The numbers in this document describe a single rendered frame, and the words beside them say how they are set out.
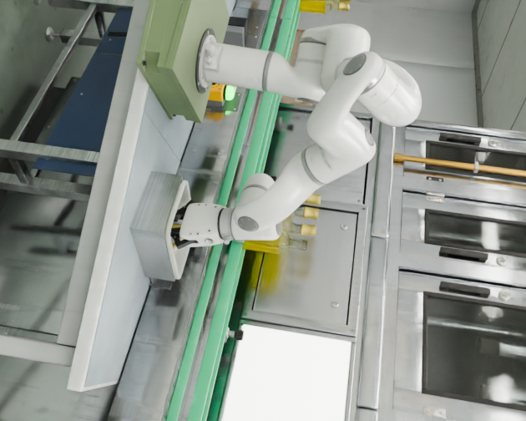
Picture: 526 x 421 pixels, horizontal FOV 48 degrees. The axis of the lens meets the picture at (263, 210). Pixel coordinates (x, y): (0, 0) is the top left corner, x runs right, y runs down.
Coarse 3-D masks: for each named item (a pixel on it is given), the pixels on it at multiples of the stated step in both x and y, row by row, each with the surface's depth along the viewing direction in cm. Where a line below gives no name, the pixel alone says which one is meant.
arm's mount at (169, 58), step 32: (160, 0) 125; (192, 0) 124; (224, 0) 148; (160, 32) 123; (192, 32) 129; (224, 32) 154; (160, 64) 121; (192, 64) 133; (160, 96) 137; (192, 96) 138
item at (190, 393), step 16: (288, 48) 215; (224, 256) 162; (208, 272) 159; (224, 272) 159; (208, 288) 156; (224, 288) 156; (208, 304) 154; (224, 304) 153; (208, 320) 151; (224, 320) 150; (192, 336) 148; (208, 336) 148; (192, 352) 145; (208, 352) 145; (192, 368) 143; (208, 368) 143; (176, 384) 140; (192, 384) 141; (208, 384) 140; (176, 400) 138; (192, 400) 138; (176, 416) 136; (192, 416) 136
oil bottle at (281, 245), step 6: (282, 234) 168; (288, 234) 169; (276, 240) 167; (282, 240) 167; (288, 240) 168; (246, 246) 170; (252, 246) 169; (258, 246) 169; (264, 246) 168; (270, 246) 168; (276, 246) 167; (282, 246) 167; (288, 246) 168; (270, 252) 170; (276, 252) 169; (282, 252) 169
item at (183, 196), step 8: (184, 184) 140; (184, 192) 145; (176, 200) 136; (184, 200) 147; (176, 208) 135; (168, 224) 133; (176, 224) 156; (168, 232) 132; (168, 240) 133; (168, 248) 136; (184, 248) 154; (176, 256) 152; (184, 256) 152; (176, 264) 143; (184, 264) 151; (176, 272) 145
